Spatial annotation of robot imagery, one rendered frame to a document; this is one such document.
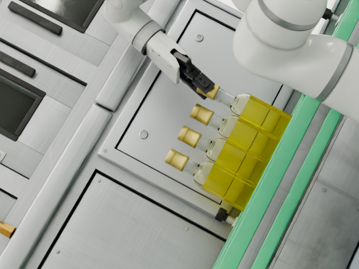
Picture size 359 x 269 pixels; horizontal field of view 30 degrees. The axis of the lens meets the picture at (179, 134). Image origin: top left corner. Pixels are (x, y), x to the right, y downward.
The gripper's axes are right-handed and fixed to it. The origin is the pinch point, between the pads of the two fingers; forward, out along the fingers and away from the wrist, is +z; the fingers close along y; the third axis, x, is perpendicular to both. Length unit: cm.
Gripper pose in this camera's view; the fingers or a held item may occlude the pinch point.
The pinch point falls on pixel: (203, 86)
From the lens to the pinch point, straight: 149.1
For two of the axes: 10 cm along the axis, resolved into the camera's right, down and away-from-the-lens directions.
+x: 6.8, -7.0, 1.9
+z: 7.3, 6.7, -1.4
